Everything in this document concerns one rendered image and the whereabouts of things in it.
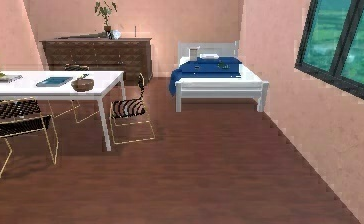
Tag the blue blanket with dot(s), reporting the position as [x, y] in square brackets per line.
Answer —
[206, 68]

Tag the grey box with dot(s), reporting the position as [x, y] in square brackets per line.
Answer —
[193, 53]

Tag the white pillow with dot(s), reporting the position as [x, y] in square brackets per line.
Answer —
[209, 56]

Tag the thin dark stick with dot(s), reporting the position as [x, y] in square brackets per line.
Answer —
[135, 31]

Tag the dark brown chest of drawers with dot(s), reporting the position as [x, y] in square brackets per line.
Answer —
[100, 56]

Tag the silver round alarm clock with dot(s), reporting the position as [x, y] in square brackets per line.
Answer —
[115, 34]

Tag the brown wooden bowl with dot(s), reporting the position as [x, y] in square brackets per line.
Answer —
[82, 84]

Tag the green potted house plant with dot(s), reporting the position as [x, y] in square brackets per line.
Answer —
[105, 13]

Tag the blue book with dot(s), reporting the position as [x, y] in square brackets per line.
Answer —
[54, 81]

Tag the white table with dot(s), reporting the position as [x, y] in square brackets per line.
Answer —
[26, 87]

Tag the black framed window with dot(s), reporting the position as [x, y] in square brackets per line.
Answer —
[340, 43]

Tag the grey book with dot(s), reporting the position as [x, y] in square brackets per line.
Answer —
[6, 79]

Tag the white bed frame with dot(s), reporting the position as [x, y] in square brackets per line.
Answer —
[220, 85]

